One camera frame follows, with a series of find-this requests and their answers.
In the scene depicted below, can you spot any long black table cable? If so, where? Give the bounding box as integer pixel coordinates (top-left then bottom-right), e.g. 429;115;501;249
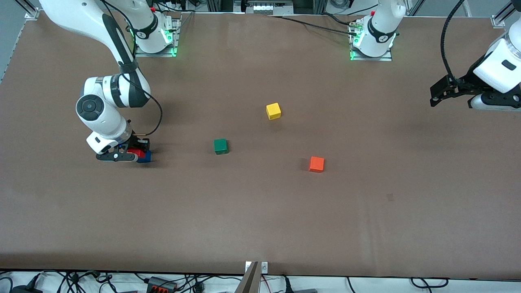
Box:
269;15;359;36

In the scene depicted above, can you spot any aluminium frame corner bracket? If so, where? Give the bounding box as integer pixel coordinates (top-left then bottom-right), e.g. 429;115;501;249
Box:
490;0;521;28
16;0;40;20

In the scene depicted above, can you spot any white terminal device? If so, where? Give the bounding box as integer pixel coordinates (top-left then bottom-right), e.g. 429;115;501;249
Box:
246;0;294;15

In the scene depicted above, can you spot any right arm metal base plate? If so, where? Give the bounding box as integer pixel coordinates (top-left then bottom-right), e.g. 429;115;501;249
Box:
134;16;180;57

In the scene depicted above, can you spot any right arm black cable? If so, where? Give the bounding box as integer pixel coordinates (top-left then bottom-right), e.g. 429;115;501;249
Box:
100;0;163;137

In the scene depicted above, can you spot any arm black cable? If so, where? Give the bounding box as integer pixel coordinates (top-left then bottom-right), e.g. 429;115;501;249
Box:
100;0;163;137
442;0;468;82

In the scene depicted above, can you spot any looped black cable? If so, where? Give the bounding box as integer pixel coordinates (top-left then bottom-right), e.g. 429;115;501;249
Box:
410;277;449;289

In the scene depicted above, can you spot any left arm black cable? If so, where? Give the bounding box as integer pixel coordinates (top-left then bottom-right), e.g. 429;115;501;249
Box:
442;0;468;82

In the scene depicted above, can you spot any grey metal post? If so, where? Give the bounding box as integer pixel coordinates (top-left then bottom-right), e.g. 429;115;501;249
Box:
235;261;260;293

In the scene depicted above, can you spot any black base cable bundle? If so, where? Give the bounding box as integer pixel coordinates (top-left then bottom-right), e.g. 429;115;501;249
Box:
157;0;195;13

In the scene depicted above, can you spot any black orange power strip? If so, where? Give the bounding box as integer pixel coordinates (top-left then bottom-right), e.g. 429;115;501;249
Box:
147;276;178;293

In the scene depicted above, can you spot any curved black table cable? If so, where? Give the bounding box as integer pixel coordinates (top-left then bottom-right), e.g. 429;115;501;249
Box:
322;12;352;26

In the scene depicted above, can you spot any table cover sheet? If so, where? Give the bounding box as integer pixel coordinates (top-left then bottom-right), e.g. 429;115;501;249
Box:
0;10;521;281

